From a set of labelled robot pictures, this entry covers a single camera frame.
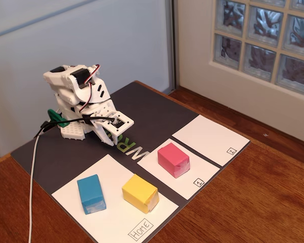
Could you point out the grey metal door frame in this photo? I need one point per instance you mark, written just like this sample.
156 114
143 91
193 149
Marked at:
172 38

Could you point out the pink paper box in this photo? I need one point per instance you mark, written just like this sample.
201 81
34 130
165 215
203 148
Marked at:
170 157

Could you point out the blue paper box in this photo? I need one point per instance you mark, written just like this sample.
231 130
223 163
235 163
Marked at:
89 189

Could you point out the white paper sheet marked 1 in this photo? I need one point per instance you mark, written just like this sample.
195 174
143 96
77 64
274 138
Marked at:
205 172

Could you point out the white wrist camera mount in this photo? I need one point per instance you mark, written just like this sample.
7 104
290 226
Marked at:
126 122

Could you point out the white paper sheet marked home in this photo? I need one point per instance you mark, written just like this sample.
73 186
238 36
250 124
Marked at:
111 222

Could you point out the dark grey mat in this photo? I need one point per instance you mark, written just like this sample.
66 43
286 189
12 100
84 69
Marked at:
65 157

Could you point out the white paper sheet marked 2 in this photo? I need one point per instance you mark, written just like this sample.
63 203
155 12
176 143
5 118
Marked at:
210 136

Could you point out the glass block window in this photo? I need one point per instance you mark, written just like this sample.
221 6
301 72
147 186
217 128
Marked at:
260 58

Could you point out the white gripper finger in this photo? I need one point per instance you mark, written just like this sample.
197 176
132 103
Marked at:
103 135
111 136

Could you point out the pale blue door panel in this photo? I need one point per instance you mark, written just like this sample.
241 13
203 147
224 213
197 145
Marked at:
20 88

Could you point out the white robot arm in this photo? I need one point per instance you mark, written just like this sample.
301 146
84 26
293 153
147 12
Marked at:
63 81

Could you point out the yellow paper box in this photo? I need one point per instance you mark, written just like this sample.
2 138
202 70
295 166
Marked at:
137 188

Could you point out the green clamp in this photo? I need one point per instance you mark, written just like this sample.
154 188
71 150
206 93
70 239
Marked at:
58 119

